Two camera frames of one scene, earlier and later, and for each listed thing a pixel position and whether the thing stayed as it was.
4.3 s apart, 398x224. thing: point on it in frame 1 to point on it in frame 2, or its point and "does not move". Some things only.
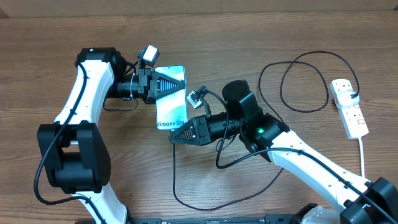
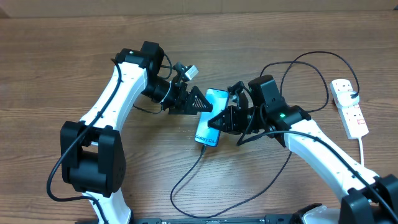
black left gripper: x=151 y=85 to x=180 y=101
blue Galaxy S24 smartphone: x=171 y=111 to x=204 y=134
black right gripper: x=203 y=131 to x=230 y=114
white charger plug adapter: x=344 y=99 does not move
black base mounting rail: x=270 y=219 does not move
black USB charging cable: x=213 y=208 to x=295 y=62
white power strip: x=351 y=117 does not move
